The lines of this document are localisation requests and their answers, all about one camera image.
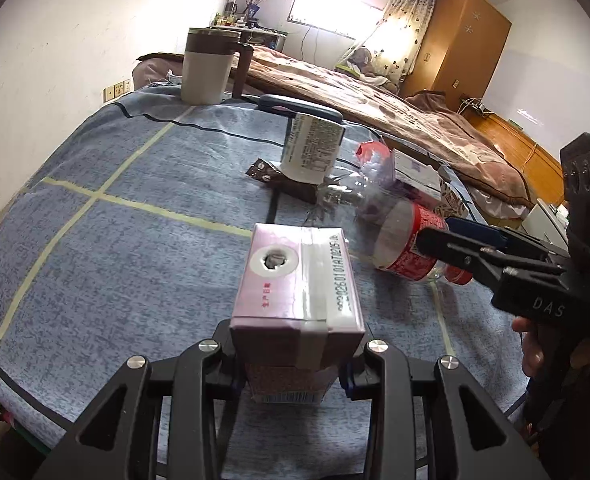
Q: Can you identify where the window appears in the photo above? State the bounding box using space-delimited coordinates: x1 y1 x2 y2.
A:
289 0 386 36

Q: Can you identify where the power strip with cables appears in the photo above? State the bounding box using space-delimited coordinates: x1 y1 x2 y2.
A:
457 95 490 117

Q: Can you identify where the wooden bed footboard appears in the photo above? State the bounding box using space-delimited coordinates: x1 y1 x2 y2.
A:
462 110 570 206

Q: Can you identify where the person's right hand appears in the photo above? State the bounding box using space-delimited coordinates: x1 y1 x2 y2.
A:
511 316 542 377

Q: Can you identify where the black cable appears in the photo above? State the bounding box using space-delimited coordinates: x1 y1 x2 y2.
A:
0 337 71 431

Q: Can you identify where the cluttered desk shelf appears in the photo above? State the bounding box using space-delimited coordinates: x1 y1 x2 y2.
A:
210 24 288 53

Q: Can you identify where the white carton with blue cap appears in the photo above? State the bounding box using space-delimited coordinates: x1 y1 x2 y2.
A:
279 112 347 184

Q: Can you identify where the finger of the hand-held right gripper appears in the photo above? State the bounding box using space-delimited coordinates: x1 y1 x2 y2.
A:
444 216 566 262
415 227 562 292

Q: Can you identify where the wall socket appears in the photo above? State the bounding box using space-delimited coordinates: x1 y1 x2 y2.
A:
102 80 132 103

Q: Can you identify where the pink milk carton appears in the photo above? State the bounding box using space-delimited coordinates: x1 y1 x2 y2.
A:
229 223 367 405

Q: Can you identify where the wooden wardrobe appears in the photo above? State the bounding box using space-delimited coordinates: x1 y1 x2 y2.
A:
400 0 513 111

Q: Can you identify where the brown snack wrapper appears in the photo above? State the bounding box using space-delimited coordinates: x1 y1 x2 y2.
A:
245 158 321 204

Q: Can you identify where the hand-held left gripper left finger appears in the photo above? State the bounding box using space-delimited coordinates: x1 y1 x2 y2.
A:
32 321 249 480

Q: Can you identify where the bed with brown blanket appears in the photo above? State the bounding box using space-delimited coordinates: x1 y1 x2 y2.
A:
132 45 536 208

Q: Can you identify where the dark blue glasses case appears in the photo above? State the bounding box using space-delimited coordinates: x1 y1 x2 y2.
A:
256 94 345 126

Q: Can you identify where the clear bottle with red label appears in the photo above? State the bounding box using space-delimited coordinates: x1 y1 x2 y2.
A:
311 172 476 286

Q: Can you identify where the clear cup with red rim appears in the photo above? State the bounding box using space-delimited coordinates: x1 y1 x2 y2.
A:
356 140 397 196

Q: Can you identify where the brown stuffed toy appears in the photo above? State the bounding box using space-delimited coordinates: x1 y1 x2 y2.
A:
350 46 376 77

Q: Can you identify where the patterned curtain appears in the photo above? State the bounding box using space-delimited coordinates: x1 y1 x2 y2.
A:
345 0 438 86

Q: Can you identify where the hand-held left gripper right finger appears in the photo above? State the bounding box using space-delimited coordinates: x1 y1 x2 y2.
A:
340 338 552 480

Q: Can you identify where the white mug with brown handle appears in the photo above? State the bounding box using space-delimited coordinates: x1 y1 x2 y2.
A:
180 27 255 106

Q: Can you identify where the small white purple box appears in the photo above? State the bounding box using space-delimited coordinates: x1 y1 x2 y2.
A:
390 149 443 196

